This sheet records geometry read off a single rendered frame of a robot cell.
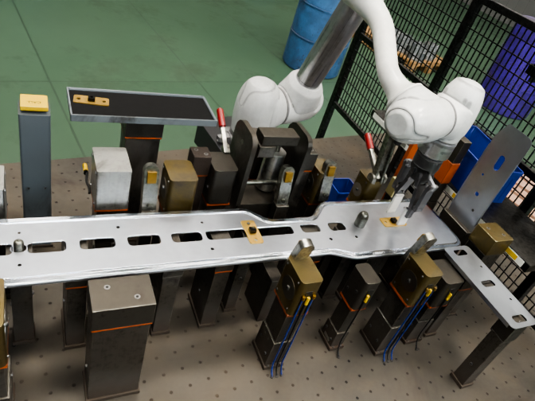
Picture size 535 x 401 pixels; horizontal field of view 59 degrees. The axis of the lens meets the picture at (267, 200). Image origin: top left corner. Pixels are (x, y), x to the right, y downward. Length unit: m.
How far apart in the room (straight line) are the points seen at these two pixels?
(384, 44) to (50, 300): 1.09
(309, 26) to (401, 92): 3.87
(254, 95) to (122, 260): 0.92
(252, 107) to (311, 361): 0.92
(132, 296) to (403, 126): 0.68
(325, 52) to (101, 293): 1.17
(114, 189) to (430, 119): 0.74
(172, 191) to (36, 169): 0.36
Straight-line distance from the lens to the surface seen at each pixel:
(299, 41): 5.07
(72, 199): 1.70
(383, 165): 1.51
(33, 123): 1.28
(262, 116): 1.81
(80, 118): 1.23
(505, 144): 1.55
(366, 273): 1.27
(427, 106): 1.14
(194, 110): 1.34
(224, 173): 1.27
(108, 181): 1.16
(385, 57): 1.26
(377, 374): 1.47
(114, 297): 0.98
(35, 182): 1.38
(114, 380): 1.18
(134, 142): 1.33
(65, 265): 1.07
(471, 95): 1.26
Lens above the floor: 1.79
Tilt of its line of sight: 36 degrees down
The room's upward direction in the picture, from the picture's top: 19 degrees clockwise
